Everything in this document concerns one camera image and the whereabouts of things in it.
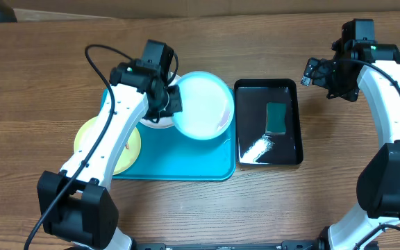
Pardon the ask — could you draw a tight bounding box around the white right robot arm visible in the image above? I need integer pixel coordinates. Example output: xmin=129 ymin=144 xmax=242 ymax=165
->
xmin=301 ymin=19 xmax=400 ymax=249

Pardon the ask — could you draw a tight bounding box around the green and yellow sponge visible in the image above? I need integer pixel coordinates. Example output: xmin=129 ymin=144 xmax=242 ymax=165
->
xmin=265 ymin=102 xmax=286 ymax=135

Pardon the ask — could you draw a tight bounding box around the teal plastic tray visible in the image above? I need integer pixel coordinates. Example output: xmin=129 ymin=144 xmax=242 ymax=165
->
xmin=101 ymin=78 xmax=237 ymax=182

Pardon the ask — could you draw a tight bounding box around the white plate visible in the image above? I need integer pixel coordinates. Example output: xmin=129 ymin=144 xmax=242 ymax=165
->
xmin=139 ymin=72 xmax=182 ymax=130

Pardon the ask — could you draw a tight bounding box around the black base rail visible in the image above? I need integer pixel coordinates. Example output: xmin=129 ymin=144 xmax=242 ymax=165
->
xmin=131 ymin=240 xmax=324 ymax=250

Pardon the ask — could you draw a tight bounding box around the yellow plate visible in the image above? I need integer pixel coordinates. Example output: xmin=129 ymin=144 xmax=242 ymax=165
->
xmin=74 ymin=117 xmax=142 ymax=175

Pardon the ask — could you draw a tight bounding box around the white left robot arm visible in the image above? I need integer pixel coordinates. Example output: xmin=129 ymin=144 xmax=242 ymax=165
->
xmin=24 ymin=40 xmax=182 ymax=249

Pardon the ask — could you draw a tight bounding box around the black water tray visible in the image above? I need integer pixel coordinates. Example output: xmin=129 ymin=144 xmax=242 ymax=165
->
xmin=234 ymin=78 xmax=303 ymax=167

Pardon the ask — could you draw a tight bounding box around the light blue plate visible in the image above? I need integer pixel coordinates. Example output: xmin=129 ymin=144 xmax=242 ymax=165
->
xmin=172 ymin=71 xmax=235 ymax=140

